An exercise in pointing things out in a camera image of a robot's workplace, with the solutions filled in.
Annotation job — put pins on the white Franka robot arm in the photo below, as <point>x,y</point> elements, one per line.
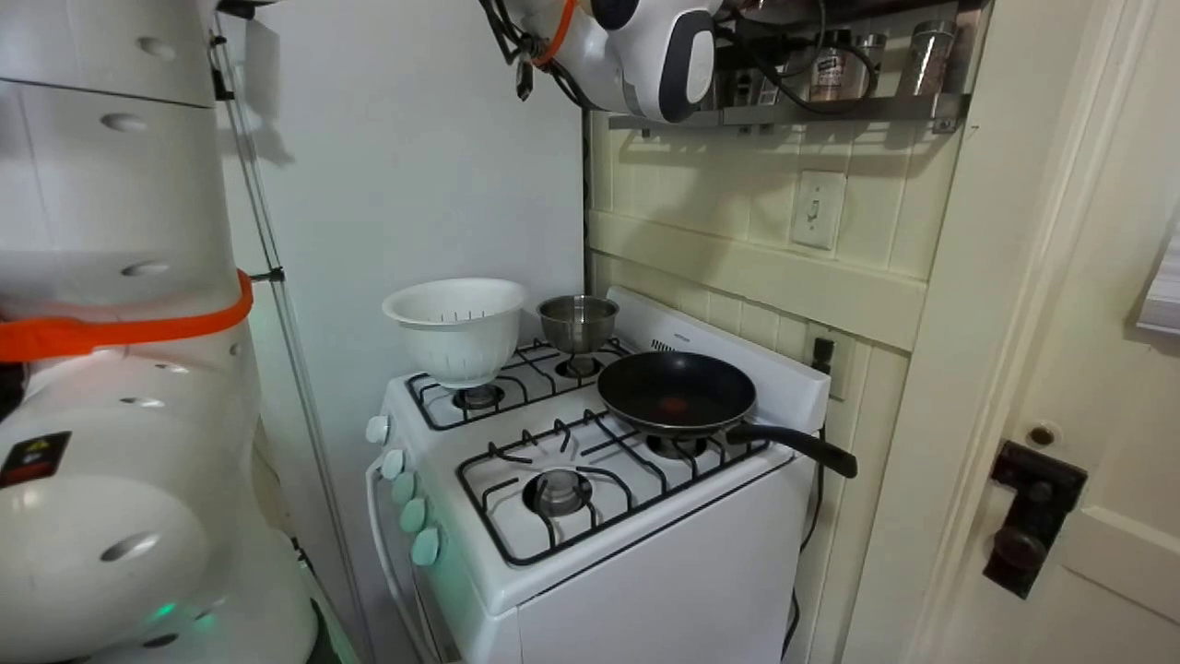
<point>124,540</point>

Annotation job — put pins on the black frying pan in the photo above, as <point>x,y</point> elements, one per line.
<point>678,394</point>

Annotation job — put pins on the black-lid labelled spice jar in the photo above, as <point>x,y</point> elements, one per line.
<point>832,76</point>

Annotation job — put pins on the dark spice glass jar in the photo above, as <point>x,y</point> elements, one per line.
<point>932,62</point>

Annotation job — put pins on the small steel pot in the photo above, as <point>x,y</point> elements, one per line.
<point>578,325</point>

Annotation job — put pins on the white colander bowl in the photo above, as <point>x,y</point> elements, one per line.
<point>462,333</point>

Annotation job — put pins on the black burner grate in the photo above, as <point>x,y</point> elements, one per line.
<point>480,517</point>
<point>420,404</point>

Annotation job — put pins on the white stove knob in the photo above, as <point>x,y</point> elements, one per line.
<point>403,488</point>
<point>414,516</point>
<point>426,548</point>
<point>378,429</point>
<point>393,462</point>

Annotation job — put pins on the white gas stove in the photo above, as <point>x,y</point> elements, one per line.
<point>667,592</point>

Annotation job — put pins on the metal stand pole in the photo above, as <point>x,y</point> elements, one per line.
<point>250,159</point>

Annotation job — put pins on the black door latch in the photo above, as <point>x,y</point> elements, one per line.
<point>1036,517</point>

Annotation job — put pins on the white panel door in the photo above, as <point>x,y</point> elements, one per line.
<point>1107,406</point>

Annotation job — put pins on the white hanging paper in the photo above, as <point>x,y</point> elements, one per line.
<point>1165,291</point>

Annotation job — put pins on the cream light switch plate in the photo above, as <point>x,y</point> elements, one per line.
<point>818,211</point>

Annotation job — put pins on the steel wall spice rack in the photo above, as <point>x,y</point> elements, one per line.
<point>908,113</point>

